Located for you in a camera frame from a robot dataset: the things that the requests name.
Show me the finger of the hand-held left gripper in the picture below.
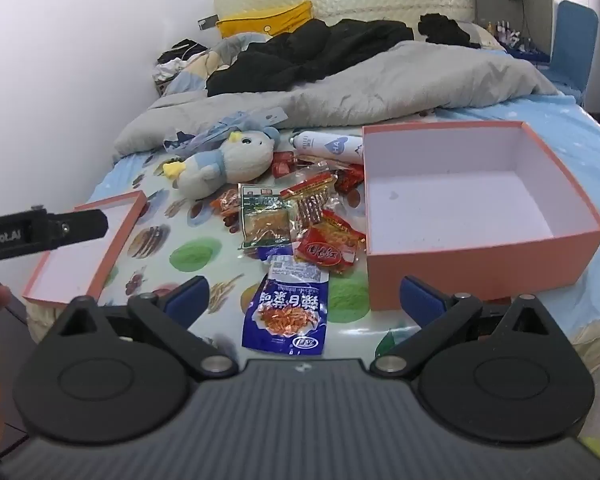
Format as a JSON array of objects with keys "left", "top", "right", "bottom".
[{"left": 55, "top": 209, "right": 109, "bottom": 250}]

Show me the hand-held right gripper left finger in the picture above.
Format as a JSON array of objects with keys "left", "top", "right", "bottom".
[{"left": 55, "top": 276, "right": 238, "bottom": 380}]

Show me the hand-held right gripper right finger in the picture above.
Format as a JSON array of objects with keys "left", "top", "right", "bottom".
[{"left": 370, "top": 275, "right": 551, "bottom": 377}]

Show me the blue snack packet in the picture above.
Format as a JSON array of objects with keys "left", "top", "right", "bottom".
[{"left": 241, "top": 255, "right": 329, "bottom": 356}]

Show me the pink cardboard box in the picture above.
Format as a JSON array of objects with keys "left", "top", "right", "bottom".
[{"left": 362, "top": 121, "right": 600, "bottom": 312}]

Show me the green white snack packet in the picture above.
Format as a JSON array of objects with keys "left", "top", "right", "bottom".
[{"left": 237, "top": 183, "right": 301, "bottom": 252}]

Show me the clear red striped snack packet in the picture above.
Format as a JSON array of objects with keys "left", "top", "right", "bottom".
[{"left": 280, "top": 172, "right": 339, "bottom": 227}]

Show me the pink box lid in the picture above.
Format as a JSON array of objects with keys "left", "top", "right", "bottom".
[{"left": 22, "top": 191, "right": 148, "bottom": 307}]

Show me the red candy wrapper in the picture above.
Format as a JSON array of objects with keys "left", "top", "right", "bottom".
[
  {"left": 272, "top": 151, "right": 301, "bottom": 179},
  {"left": 336, "top": 165, "right": 365, "bottom": 194}
]

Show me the grey blue plush toy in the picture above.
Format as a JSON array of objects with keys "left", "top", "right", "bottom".
[{"left": 162, "top": 127, "right": 280, "bottom": 202}]

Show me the clear blue plastic bag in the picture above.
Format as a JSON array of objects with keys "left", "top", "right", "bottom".
[{"left": 164, "top": 106, "right": 287, "bottom": 159}]

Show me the white spray bottle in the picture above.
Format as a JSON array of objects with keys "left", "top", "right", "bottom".
[{"left": 291, "top": 130, "right": 366, "bottom": 164}]

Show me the pile of clothes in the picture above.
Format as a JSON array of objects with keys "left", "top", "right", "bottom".
[{"left": 152, "top": 39, "right": 211, "bottom": 83}]

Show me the grey duvet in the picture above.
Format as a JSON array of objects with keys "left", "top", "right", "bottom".
[{"left": 112, "top": 40, "right": 561, "bottom": 163}]

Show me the black jacket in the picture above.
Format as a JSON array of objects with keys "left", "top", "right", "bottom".
[{"left": 206, "top": 19, "right": 415, "bottom": 97}]

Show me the black garment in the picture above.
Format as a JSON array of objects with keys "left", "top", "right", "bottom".
[{"left": 418, "top": 12, "right": 481, "bottom": 50}]

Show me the white pillow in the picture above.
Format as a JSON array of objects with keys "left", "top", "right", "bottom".
[{"left": 460, "top": 22, "right": 506, "bottom": 52}]

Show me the blue tray with bottles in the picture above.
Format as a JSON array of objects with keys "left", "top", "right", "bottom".
[{"left": 485, "top": 20, "right": 551, "bottom": 63}]

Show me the yellow pillow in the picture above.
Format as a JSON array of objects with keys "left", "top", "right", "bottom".
[{"left": 216, "top": 1, "right": 313, "bottom": 39}]

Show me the blue chair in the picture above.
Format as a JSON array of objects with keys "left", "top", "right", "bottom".
[{"left": 545, "top": 0, "right": 600, "bottom": 106}]

